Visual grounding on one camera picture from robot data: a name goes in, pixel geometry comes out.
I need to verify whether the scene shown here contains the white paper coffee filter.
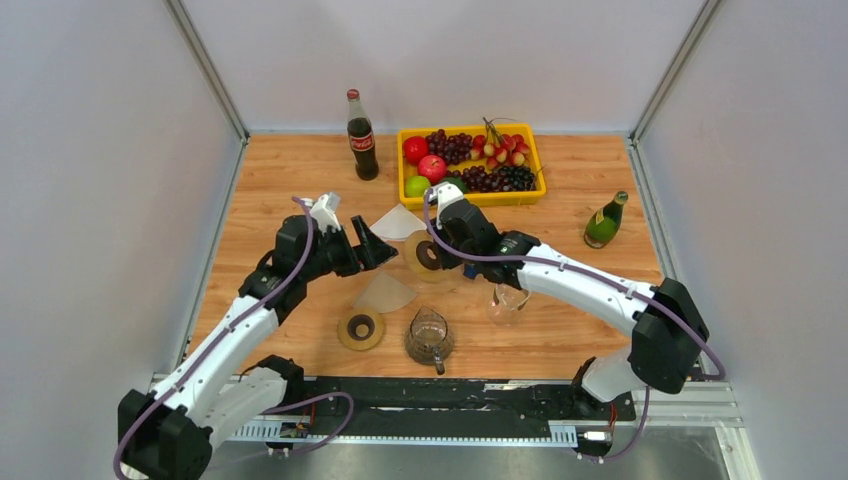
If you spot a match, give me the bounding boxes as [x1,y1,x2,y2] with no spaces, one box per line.
[370,204,426,242]

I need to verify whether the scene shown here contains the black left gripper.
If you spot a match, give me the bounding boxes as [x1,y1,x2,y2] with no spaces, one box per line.
[300,215,397,282]

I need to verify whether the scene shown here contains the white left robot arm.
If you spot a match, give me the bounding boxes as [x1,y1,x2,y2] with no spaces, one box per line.
[113,215,398,479]

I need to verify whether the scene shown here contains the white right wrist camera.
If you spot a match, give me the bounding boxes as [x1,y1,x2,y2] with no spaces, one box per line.
[427,182,465,215]

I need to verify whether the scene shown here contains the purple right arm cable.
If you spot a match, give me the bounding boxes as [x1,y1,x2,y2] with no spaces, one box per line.
[422,186,727,464]

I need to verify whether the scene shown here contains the green champagne bottle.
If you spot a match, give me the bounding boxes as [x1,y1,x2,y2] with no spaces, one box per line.
[583,191,629,249]

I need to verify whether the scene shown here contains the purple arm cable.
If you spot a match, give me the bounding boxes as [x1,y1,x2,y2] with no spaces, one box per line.
[112,195,356,480]
[422,186,727,464]

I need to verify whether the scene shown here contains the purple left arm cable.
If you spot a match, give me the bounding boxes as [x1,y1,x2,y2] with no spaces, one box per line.
[112,195,356,480]

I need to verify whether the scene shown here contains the purple grape bunch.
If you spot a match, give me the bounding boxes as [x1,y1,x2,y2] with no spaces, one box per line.
[424,129,474,165]

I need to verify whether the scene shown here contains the glass cola bottle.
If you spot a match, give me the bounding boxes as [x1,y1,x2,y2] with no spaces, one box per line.
[346,89,379,181]

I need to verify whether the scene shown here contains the glass pitcher with handle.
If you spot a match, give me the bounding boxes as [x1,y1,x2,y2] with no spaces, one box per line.
[404,306,455,376]

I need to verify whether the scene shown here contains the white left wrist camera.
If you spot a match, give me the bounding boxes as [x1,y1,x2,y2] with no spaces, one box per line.
[302,192,342,233]

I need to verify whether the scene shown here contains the pink red apple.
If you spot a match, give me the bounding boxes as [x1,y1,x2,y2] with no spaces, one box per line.
[417,154,447,185]

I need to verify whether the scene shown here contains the yellow plastic fruit tray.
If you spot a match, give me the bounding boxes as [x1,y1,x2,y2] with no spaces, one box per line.
[397,125,547,210]

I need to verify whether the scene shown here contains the wooden dripper holder ring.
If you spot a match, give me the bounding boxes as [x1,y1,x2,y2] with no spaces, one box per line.
[403,229,458,285]

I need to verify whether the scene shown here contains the dark grape bunch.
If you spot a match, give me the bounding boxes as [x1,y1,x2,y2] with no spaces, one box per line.
[446,166,537,193]

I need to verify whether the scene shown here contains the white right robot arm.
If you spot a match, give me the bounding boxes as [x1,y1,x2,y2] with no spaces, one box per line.
[426,187,709,418]

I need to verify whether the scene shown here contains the clear glass server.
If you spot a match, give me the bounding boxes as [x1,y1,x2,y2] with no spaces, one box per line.
[486,284,531,326]

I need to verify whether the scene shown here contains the red cherries bunch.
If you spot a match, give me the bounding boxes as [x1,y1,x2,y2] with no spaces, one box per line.
[465,117,536,171]

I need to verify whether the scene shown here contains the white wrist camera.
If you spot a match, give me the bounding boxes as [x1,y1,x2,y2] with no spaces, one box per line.
[302,192,342,233]
[427,182,465,215]

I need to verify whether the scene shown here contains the blue glass dripper cone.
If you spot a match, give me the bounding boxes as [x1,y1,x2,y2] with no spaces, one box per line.
[463,264,481,280]

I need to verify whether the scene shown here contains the light green apple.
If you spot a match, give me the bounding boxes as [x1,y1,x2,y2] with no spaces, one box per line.
[404,175,432,198]

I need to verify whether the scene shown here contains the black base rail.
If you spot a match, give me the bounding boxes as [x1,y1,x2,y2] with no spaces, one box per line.
[239,374,637,458]

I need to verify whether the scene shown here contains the dark green lime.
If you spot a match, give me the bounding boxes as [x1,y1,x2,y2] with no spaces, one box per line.
[441,176,469,194]

